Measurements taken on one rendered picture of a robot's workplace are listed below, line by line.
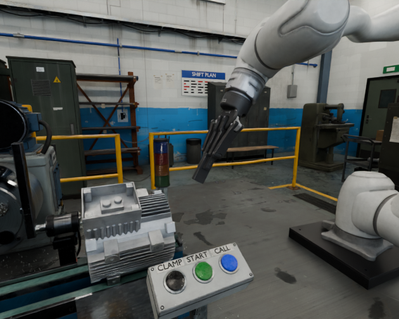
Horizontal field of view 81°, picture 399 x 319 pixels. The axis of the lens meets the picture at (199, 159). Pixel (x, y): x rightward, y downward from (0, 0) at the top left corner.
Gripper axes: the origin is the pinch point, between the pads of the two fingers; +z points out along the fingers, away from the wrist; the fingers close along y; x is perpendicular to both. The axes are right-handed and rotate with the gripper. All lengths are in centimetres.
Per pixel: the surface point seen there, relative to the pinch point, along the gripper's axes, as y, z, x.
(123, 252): 1.7, 25.1, -9.6
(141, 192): -12.7, 13.9, -7.7
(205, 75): -496, -209, 159
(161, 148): -33.2, 0.3, -2.0
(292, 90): -476, -320, 412
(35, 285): -8.6, 43.0, -22.1
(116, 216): 2.1, 17.5, -15.0
